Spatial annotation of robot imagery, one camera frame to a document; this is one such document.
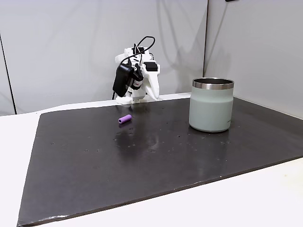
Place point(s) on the pale green steel-rimmed cup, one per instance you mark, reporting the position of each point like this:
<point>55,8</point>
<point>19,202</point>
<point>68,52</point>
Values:
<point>210,111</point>

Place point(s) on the purple pen grip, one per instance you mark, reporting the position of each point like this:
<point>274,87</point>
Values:
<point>124,119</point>

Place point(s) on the black table mat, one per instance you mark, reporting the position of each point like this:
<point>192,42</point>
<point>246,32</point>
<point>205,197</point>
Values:
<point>142,165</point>

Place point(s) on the black oval camera box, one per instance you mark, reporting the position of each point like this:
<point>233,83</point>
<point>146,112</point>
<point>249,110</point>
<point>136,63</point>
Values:
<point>122,80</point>

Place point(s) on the black wall fixture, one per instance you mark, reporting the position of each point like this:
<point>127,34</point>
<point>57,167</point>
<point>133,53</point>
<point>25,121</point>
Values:
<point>230,0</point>

